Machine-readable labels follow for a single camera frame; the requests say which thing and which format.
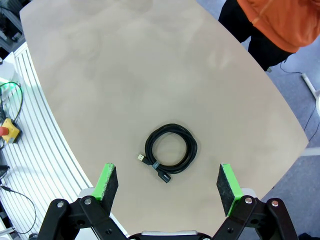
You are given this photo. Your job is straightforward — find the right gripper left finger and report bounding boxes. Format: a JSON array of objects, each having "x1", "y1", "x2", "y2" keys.
[{"x1": 36, "y1": 162, "x2": 129, "y2": 240}]

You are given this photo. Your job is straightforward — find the black USB cable grey tie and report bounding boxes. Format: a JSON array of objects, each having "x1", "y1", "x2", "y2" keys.
[{"x1": 136, "y1": 122, "x2": 199, "y2": 184}]

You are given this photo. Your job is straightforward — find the white ribbed mounting platform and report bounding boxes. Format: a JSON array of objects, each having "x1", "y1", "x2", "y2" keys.
[{"x1": 0, "y1": 41, "x2": 130, "y2": 240}]

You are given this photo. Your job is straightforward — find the person in orange hoodie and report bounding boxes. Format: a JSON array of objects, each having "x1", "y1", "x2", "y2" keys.
[{"x1": 218, "y1": 0, "x2": 320, "y2": 73}]

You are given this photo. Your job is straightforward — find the yellow emergency stop button box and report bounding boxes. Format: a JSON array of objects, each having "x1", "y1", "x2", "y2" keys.
[{"x1": 0, "y1": 117, "x2": 21, "y2": 145}]

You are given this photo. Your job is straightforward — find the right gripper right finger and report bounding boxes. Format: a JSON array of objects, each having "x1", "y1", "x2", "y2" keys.
[{"x1": 211, "y1": 163, "x2": 300, "y2": 240}]

